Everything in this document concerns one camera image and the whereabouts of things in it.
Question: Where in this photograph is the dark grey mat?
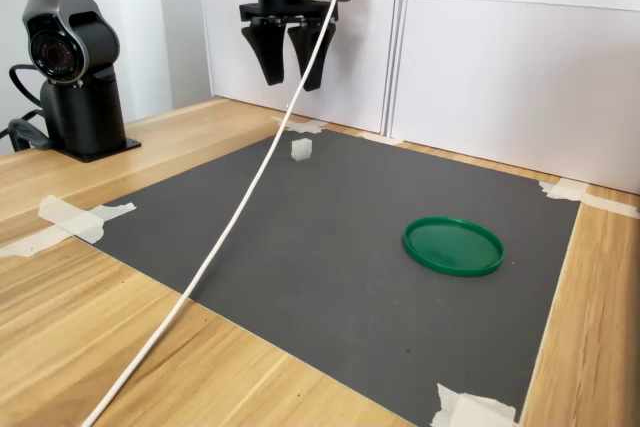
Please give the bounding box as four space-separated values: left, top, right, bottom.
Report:
74 127 581 427

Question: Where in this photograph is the thin black cable loop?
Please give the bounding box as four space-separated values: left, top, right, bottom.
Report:
7 63 49 116

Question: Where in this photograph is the white masking tape patch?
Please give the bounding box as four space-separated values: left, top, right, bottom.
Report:
0 194 137 258
271 115 329 136
538 177 640 221
430 382 519 427

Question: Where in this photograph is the round green lid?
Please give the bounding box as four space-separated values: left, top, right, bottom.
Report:
402 216 505 278

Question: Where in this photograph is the small white plastic terminal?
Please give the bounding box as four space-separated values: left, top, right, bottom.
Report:
291 137 314 163

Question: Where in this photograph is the white camera cable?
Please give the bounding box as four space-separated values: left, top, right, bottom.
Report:
80 0 346 427

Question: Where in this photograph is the clear plastic panel joiner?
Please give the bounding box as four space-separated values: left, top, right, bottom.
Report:
382 0 414 141

